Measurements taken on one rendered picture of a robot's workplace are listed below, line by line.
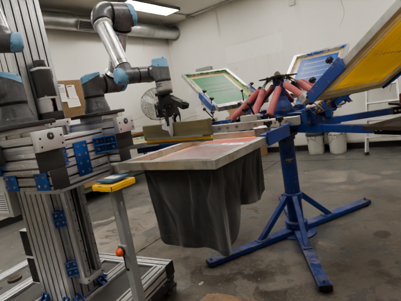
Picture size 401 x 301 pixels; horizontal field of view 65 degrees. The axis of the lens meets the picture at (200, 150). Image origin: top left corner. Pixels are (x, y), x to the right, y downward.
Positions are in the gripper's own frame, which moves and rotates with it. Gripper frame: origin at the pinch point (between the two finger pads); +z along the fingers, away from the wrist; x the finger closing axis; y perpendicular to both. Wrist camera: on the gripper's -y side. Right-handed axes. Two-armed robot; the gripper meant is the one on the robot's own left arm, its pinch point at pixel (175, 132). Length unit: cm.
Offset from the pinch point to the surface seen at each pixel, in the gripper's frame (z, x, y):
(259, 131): 8.4, -43.3, -21.7
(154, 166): 12.4, 14.3, 3.7
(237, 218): 44.1, -7.4, -21.7
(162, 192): 28.5, 4.4, 12.3
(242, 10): -167, -459, 186
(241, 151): 11.8, -7.7, -29.5
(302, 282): 109, -63, -27
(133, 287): 62, 34, 11
